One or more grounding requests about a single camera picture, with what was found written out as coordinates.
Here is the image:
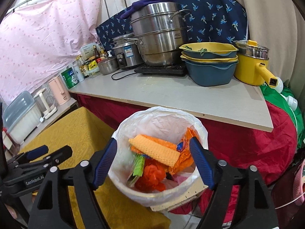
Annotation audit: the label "green can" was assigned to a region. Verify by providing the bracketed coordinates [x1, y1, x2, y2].
[61, 68, 79, 89]

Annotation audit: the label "blue and yellow basin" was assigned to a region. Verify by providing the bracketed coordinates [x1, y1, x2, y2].
[179, 42, 239, 59]
[181, 54, 239, 64]
[183, 58, 239, 87]

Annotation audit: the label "black induction cooker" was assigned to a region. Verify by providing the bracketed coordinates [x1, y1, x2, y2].
[134, 63, 187, 77]

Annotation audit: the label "orange waffle cloth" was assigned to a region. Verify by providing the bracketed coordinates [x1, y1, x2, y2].
[129, 135, 181, 166]

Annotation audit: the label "white and green box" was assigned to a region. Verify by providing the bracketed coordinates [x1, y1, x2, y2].
[80, 43, 99, 60]

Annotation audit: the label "large steel steamer pot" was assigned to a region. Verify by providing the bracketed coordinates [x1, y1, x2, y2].
[130, 2, 192, 67]

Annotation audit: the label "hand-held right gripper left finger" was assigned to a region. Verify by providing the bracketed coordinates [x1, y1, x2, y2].
[28, 137, 118, 229]

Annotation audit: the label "yellow electric pot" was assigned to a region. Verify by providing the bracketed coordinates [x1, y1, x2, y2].
[233, 39, 279, 87]

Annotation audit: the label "small steel pot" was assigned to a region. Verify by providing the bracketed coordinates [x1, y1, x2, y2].
[98, 57, 119, 75]

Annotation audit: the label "yellow patterned tablecloth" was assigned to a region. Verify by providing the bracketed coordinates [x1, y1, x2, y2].
[19, 107, 172, 229]

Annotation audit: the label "white lined trash bin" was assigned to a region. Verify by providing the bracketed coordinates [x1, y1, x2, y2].
[108, 106, 209, 208]

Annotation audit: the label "pink plastic basket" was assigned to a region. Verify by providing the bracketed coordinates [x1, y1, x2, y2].
[292, 161, 305, 207]

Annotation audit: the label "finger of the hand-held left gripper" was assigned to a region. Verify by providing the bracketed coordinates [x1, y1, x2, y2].
[5, 146, 50, 170]
[10, 145, 73, 180]

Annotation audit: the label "white electric kettle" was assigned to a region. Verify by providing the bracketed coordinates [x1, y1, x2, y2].
[33, 88, 58, 120]

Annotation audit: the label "purple cloth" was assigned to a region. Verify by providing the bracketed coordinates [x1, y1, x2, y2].
[120, 0, 180, 19]

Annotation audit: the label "steel rice cooker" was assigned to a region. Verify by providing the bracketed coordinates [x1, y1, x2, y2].
[112, 32, 143, 70]

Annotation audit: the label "brown sauce bottle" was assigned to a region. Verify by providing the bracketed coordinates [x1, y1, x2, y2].
[93, 45, 102, 61]

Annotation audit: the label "navy printed cloth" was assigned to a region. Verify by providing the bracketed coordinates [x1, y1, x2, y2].
[96, 0, 248, 54]

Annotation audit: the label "pink electric kettle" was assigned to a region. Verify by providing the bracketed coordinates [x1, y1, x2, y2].
[48, 75, 71, 106]

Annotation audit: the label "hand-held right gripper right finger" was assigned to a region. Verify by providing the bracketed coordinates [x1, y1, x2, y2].
[189, 136, 279, 229]

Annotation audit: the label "orange plastic bag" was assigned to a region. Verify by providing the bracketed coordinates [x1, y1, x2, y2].
[131, 127, 194, 175]

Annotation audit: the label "white plastic bottle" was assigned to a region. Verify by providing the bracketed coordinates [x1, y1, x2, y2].
[272, 77, 284, 93]
[285, 95, 299, 110]

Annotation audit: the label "red plastic bag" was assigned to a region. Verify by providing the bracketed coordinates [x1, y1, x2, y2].
[135, 159, 168, 192]

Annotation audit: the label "green cloth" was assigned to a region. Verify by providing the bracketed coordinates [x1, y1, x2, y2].
[260, 82, 305, 148]

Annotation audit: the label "white dish rack clear lid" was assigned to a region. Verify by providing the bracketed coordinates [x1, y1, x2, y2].
[2, 91, 42, 144]

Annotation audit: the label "pink dotted cloth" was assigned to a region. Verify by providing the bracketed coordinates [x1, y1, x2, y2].
[0, 0, 103, 103]

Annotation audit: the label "beige curtain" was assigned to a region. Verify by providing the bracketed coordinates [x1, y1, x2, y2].
[230, 0, 305, 89]

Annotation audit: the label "light green wrapper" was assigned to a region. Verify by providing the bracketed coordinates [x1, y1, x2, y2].
[127, 154, 146, 187]

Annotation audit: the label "black power cable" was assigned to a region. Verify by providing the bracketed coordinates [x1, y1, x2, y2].
[112, 70, 139, 81]

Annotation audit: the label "green vegetable leaves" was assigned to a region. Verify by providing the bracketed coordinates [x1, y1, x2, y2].
[185, 45, 208, 55]

